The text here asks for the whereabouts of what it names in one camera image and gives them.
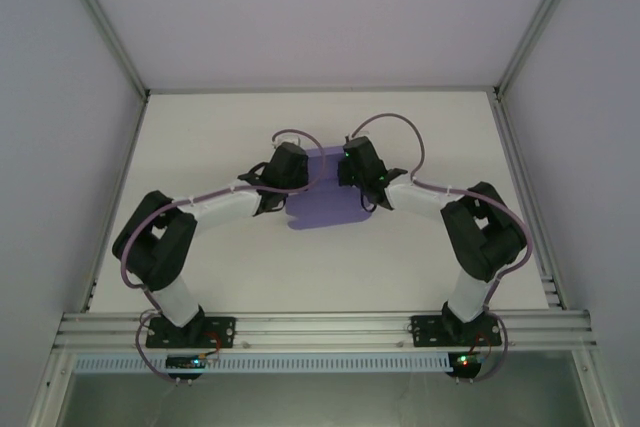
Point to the aluminium table side rail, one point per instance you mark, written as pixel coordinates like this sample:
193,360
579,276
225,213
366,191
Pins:
122,177
520,172

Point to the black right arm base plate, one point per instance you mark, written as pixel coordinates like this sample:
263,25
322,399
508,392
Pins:
425,329

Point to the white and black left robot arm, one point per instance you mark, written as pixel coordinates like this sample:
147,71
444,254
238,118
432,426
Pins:
225,207

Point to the purple cloth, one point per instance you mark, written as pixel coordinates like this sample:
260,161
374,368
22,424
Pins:
325,207

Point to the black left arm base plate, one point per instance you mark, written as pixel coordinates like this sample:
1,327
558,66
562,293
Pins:
222,332

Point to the left circuit board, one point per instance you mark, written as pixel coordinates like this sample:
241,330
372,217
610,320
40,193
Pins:
185,361

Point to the right circuit board with LED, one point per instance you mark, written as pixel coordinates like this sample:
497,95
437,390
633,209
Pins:
467,361

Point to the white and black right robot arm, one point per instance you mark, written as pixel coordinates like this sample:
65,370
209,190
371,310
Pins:
420,197

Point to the aluminium frame post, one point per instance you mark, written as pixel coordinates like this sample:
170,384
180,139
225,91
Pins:
537,22
105,27

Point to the aluminium mounting rail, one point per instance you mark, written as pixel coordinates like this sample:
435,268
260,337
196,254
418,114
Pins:
320,329

